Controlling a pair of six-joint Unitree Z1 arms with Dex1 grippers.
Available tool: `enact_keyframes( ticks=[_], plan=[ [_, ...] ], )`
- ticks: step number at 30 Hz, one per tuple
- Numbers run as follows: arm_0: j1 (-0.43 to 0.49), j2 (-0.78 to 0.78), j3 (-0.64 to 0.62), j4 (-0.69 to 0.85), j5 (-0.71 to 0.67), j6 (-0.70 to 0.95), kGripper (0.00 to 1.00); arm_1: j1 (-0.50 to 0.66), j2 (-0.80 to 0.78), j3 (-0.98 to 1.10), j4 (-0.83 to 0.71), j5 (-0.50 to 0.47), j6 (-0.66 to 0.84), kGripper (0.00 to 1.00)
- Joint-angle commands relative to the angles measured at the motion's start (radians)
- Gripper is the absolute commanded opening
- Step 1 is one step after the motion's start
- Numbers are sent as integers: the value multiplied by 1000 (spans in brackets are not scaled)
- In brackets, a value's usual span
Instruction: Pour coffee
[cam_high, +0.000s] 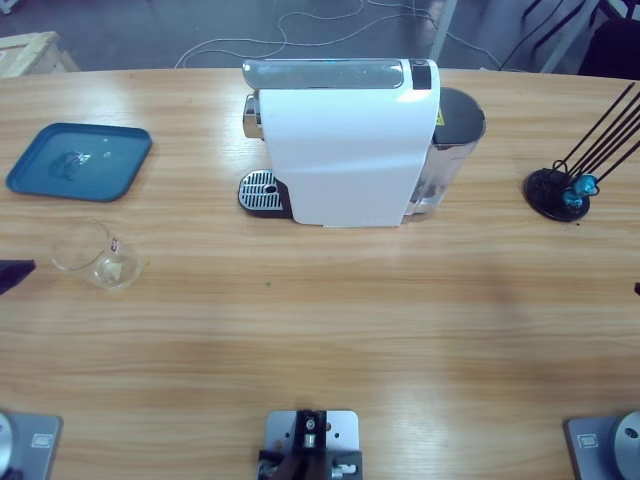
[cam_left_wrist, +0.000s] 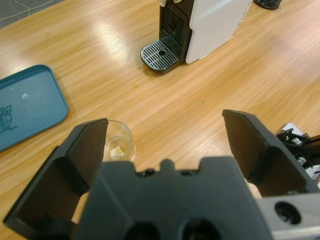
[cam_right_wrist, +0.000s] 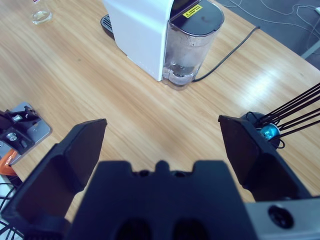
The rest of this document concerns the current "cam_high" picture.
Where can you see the white metal frame leg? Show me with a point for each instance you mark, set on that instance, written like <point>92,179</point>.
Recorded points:
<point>442,30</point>
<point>565,40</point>

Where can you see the teal plastic tray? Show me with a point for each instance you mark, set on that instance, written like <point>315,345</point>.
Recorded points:
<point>115,170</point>

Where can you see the clear water tank black lid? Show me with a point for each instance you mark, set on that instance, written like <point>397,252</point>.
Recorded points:
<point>457,120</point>

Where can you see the black capsule holder with rods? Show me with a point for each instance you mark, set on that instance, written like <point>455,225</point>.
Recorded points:
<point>542,187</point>

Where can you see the clear drinking glass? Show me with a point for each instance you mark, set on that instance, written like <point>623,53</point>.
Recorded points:
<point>117,270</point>

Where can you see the silver coffee machine lever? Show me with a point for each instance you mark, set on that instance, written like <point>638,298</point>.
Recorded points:
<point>320,75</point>

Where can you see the white capsule coffee machine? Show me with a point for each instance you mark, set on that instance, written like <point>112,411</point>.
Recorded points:
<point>345,150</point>

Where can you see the black office chair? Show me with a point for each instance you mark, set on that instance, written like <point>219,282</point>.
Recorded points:
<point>615,50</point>

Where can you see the blue coffee capsule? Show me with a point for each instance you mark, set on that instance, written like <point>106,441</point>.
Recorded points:
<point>585,186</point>
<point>571,200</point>

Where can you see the black drip tray silver grate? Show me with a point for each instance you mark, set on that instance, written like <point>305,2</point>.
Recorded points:
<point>260,192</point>

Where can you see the wooden crate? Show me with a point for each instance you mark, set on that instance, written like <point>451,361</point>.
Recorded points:
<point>25,50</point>

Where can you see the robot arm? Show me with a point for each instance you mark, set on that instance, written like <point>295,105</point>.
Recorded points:
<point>600,445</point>
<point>30,445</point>

